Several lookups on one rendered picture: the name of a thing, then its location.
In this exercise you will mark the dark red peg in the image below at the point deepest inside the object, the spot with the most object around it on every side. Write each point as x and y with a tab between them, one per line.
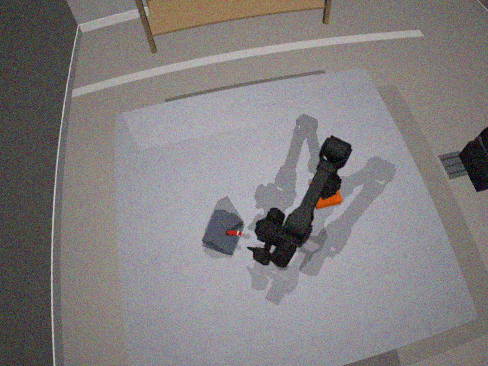
234	233

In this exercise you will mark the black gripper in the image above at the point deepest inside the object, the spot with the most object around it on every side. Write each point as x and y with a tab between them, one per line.
263	255

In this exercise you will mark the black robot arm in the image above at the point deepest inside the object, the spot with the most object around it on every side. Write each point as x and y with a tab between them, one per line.
297	228

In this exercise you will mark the grey sloped panel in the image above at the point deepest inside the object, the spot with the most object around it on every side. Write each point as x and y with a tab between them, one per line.
215	236

